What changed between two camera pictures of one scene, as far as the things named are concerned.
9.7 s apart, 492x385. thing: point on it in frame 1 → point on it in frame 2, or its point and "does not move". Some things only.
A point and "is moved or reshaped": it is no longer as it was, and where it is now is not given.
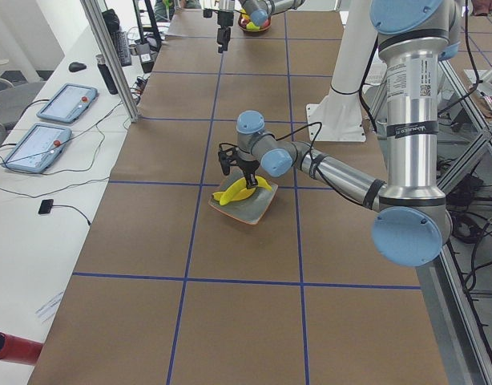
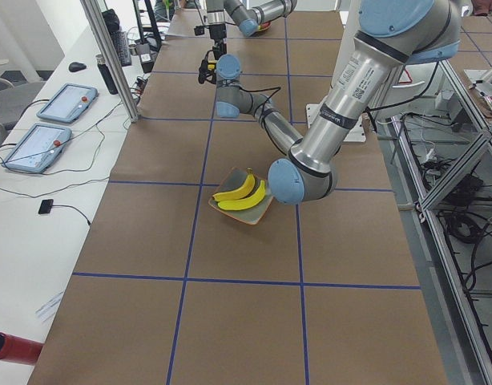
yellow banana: (240, 195) → (245, 202)
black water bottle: (106, 74) does not move
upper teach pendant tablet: (70, 103) does not move
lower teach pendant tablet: (38, 148) does not move
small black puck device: (46, 206) does not move
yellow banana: (239, 186) is moved or reshaped
